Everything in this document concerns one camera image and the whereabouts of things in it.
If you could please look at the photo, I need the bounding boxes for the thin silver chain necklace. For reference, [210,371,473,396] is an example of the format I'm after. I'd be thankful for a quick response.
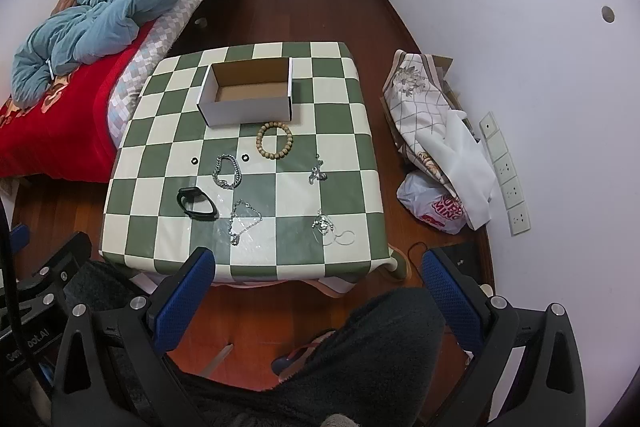
[226,198,264,249]

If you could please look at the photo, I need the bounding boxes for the black wristband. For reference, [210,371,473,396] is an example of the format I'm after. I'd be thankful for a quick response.
[176,186,219,222]

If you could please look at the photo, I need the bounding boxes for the thick silver chain bracelet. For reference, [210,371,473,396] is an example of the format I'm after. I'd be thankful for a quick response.
[211,152,244,191]

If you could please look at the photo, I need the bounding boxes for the silver pendant necklace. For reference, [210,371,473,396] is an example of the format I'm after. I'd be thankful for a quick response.
[310,209,357,249]

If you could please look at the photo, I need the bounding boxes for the wooden bead bracelet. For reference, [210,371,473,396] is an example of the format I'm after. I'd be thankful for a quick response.
[255,120,294,160]

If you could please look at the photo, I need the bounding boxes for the silver charm bracelet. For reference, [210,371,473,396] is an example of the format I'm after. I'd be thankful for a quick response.
[307,152,330,186]

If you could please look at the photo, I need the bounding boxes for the white cardboard box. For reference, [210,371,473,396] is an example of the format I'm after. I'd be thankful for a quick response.
[196,57,293,128]

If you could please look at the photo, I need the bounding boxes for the black box on floor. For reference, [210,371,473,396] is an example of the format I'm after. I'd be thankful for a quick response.
[432,242,494,287]

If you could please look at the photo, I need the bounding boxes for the dark trouser leg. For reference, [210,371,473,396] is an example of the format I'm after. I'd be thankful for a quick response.
[182,287,444,426]

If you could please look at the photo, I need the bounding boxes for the white plastic shopping bag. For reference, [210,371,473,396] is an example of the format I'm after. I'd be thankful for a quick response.
[396,170,466,235]

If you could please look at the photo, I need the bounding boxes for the red bed blanket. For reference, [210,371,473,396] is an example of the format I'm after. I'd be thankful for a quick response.
[1,22,153,183]

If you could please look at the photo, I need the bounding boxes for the green white checkered tablecloth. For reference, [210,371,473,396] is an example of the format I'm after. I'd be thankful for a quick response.
[99,42,407,295]

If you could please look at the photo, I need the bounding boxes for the floral patterned cloth bag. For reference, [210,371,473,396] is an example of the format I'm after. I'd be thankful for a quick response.
[380,50,462,197]

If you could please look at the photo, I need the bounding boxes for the blue quilt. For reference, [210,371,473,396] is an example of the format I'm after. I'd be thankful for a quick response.
[11,0,179,108]

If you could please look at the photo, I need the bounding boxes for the checkered mattress sheet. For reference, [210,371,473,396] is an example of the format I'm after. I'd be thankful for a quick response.
[106,0,203,147]

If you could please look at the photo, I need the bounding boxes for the white wall socket strip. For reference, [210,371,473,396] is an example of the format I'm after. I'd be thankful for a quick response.
[480,112,530,236]

